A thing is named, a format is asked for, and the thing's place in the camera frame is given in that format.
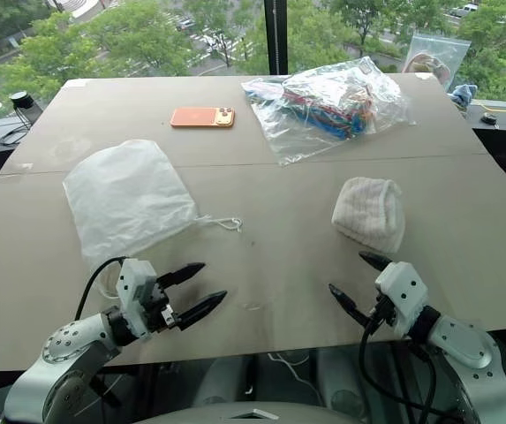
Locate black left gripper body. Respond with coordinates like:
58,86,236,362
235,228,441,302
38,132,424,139
145,273,179,333

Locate grey robot torso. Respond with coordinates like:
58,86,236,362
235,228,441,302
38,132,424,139
146,400,359,424

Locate orange smartphone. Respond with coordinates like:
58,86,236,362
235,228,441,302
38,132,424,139
170,106,236,130

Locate window frame post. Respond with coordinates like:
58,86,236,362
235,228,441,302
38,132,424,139
263,0,290,75

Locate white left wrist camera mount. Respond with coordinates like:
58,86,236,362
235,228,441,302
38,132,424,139
116,258,158,342

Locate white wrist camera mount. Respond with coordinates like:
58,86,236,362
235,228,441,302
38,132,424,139
374,261,429,336
116,258,158,342

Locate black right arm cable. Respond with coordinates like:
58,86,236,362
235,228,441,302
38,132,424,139
358,304,461,420

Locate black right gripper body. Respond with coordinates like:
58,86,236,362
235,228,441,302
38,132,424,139
367,294,398,328

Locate blue cloth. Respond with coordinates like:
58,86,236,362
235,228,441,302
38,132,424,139
449,83,479,109

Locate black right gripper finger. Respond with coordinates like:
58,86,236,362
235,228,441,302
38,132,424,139
328,283,374,329
358,251,391,273

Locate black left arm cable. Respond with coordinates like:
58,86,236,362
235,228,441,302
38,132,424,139
73,256,129,322

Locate white folded towel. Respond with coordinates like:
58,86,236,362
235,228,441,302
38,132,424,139
330,177,406,254

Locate white drawstring bag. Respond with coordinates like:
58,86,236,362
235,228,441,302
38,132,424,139
62,139,244,299

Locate black round device on stand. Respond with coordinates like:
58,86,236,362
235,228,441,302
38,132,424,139
0,90,37,146

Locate yellow cable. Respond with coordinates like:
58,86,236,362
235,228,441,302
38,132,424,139
471,99,506,113

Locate white thin cable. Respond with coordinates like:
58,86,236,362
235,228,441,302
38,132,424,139
267,351,311,394

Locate clear zip bag with items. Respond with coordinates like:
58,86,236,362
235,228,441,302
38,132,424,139
402,32,472,93

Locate clear bag of colourful items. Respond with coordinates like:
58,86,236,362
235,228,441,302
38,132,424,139
240,56,418,167

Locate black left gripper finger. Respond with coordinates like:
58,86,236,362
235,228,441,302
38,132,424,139
158,262,207,288
174,290,229,330

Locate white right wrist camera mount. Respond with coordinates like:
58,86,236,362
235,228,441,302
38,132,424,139
374,261,429,336

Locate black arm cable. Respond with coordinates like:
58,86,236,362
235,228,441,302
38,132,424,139
358,304,461,420
73,256,129,322

